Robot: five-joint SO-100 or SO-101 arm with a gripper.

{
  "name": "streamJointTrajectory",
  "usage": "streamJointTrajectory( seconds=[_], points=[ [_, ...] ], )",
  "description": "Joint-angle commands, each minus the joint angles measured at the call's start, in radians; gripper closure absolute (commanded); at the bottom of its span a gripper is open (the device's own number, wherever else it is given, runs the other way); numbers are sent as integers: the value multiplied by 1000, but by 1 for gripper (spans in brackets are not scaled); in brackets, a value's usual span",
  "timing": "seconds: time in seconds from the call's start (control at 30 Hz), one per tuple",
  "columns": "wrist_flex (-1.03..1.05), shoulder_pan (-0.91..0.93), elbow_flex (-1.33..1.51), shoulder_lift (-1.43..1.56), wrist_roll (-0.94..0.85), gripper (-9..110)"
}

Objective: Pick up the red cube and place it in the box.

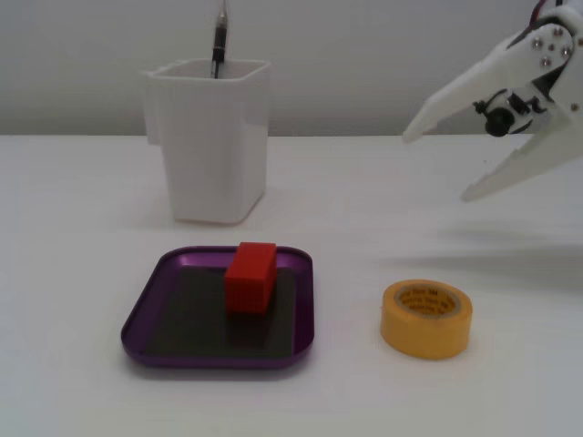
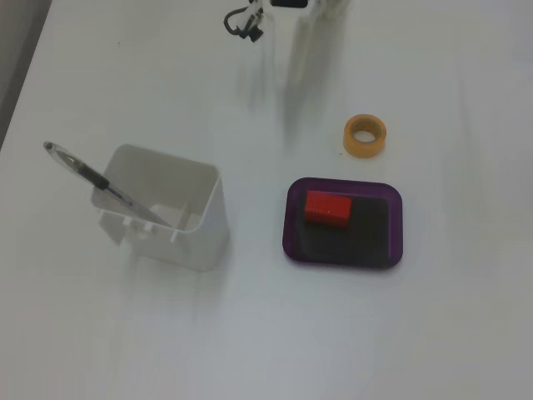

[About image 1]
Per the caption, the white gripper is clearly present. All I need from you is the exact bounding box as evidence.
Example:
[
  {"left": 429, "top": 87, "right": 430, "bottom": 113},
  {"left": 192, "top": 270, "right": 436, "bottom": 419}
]
[{"left": 403, "top": 0, "right": 583, "bottom": 202}]

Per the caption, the red cube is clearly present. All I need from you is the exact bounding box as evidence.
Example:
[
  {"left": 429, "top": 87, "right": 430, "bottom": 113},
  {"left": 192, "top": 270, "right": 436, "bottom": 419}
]
[{"left": 223, "top": 241, "right": 279, "bottom": 316}]

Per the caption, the yellow tape roll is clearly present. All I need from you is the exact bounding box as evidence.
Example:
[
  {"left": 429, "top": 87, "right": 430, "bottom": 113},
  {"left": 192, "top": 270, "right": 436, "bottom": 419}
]
[{"left": 380, "top": 279, "right": 475, "bottom": 361}]

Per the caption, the white pen holder cup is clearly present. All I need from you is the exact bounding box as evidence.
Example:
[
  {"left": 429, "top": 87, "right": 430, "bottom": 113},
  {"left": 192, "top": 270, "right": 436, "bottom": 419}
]
[{"left": 140, "top": 57, "right": 272, "bottom": 226}]

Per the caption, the black pen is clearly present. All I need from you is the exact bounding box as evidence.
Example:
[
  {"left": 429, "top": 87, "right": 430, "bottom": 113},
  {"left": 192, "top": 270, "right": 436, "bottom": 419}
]
[{"left": 210, "top": 0, "right": 231, "bottom": 79}]

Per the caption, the purple metal tray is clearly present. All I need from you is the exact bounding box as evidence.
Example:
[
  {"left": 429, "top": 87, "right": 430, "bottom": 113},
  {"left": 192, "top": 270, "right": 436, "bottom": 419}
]
[{"left": 120, "top": 245, "right": 316, "bottom": 371}]

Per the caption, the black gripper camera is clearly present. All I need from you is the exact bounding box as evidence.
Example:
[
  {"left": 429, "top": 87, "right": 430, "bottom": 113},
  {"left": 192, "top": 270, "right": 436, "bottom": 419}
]
[{"left": 473, "top": 88, "right": 547, "bottom": 137}]

